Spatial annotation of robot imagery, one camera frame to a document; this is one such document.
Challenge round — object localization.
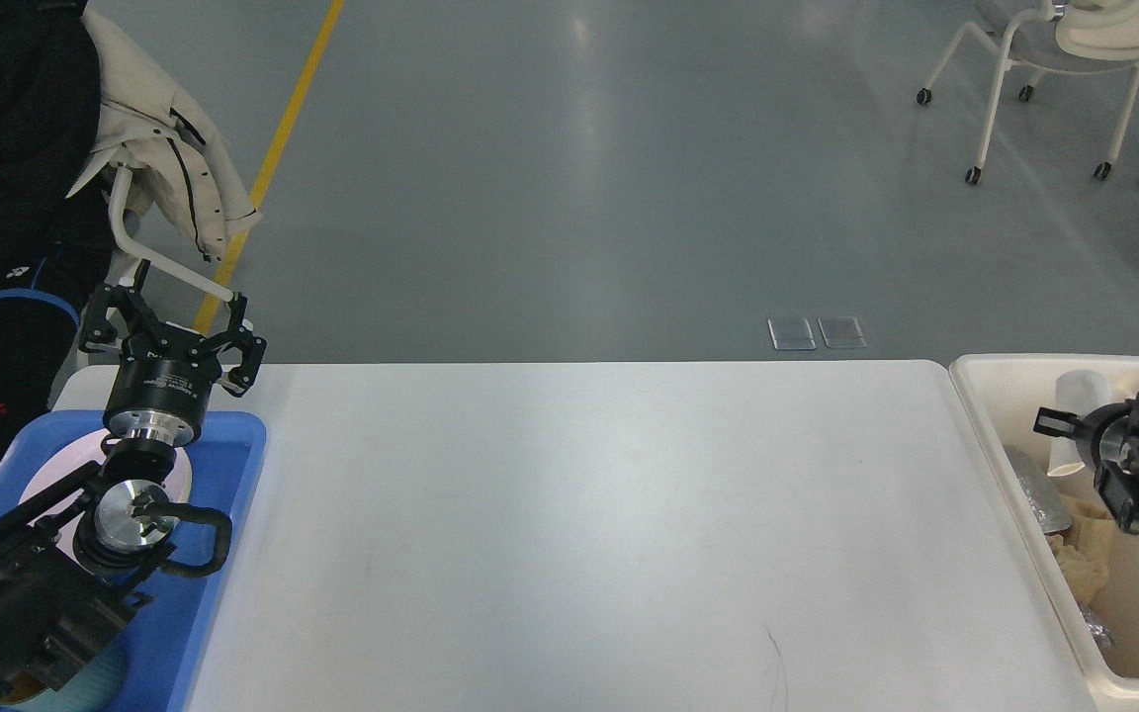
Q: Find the teal mug yellow inside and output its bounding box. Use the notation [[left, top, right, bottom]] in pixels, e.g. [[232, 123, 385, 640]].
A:
[[3, 641, 130, 711]]

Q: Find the white tissue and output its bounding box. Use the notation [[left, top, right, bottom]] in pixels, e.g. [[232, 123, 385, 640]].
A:
[[1047, 369, 1113, 478]]

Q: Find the brown paper bag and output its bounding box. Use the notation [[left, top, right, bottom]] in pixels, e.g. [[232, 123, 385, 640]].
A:
[[1062, 494, 1118, 537]]

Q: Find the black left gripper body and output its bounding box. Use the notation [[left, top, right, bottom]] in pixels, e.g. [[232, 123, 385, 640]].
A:
[[103, 334, 224, 449]]

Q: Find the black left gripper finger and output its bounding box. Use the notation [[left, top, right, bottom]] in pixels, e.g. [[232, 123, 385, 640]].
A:
[[196, 296, 267, 398], [77, 260, 167, 357]]

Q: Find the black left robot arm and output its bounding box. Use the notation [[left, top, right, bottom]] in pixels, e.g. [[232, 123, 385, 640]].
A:
[[0, 263, 267, 699]]

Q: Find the brown paper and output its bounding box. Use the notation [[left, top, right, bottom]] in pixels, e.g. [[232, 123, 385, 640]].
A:
[[1044, 517, 1118, 605]]

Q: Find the white chair on wheels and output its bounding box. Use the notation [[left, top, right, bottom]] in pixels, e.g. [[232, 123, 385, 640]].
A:
[[915, 1, 1139, 186]]

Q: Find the chair with beige coat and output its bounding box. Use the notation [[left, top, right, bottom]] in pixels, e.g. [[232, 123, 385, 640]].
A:
[[69, 6, 261, 303]]

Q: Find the white plastic bin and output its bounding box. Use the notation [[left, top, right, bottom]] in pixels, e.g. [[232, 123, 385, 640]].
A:
[[950, 353, 1139, 711]]

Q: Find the aluminium foil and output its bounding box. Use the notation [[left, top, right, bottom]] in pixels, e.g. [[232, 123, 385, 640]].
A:
[[1003, 445, 1073, 535], [1079, 603, 1115, 650]]

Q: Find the blue plastic tray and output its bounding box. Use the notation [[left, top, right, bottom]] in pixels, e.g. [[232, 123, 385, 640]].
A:
[[0, 411, 268, 712]]

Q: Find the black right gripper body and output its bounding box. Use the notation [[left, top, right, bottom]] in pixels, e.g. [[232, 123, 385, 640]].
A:
[[1076, 400, 1133, 474]]

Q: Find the pink plate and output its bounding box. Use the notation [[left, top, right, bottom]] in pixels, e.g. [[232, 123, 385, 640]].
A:
[[19, 429, 192, 555]]

